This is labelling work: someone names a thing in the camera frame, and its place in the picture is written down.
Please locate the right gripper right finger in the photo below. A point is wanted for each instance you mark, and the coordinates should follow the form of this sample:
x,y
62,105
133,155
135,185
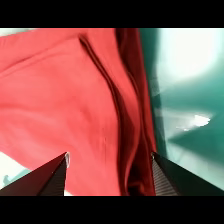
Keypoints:
x,y
176,181

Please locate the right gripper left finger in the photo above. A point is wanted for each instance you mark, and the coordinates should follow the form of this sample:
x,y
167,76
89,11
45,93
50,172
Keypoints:
x,y
46,178

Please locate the red T-shirt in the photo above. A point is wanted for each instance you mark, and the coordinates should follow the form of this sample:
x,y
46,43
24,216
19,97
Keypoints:
x,y
60,100

